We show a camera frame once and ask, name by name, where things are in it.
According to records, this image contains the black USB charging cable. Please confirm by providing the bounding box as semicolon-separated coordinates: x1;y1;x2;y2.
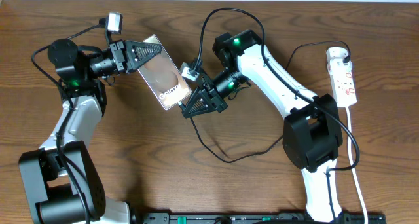
178;40;352;164

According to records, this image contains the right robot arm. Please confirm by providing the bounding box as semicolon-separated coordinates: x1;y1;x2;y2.
181;29;342;223

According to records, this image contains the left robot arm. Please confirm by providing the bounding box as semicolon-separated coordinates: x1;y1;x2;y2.
18;39;163;223

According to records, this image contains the white USB charger adapter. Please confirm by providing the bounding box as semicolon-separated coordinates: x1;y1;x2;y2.
326;47;353;75

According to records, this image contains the white power strip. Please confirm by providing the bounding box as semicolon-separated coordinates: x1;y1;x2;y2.
329;70;357;108

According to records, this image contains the white power strip cord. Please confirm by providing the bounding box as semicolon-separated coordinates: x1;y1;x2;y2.
345;106;369;224

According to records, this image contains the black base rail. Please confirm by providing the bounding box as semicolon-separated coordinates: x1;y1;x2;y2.
130;212;387;224

